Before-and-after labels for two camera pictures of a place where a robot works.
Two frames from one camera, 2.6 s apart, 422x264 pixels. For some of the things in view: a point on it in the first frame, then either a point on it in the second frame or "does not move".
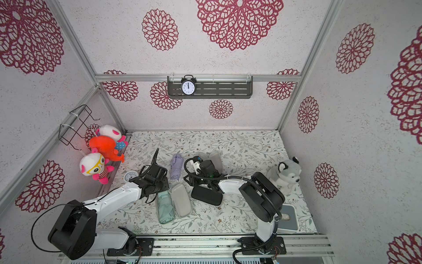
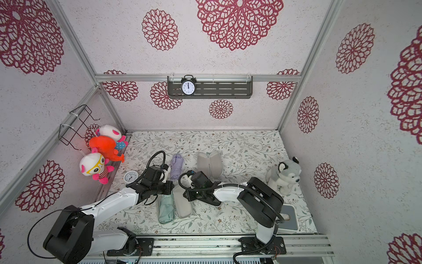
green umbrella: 166,213 does not move
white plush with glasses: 94,164 does not move
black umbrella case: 207,195 does not move
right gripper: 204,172 → 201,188
